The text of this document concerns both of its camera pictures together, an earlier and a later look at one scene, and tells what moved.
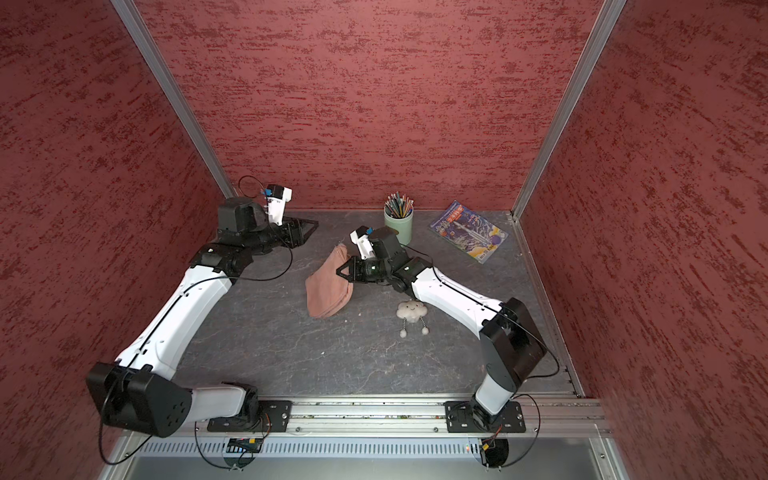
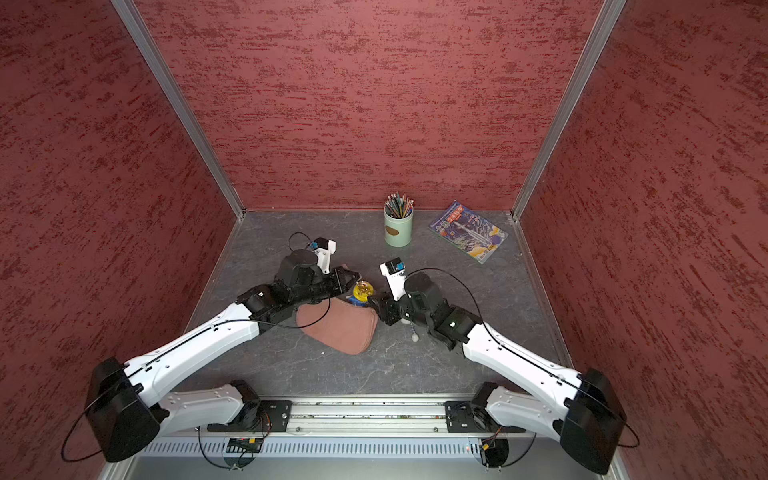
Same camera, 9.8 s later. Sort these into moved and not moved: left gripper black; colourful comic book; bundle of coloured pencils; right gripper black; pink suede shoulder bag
Moved: left gripper black; pink suede shoulder bag; right gripper black
Not moved: bundle of coloured pencils; colourful comic book
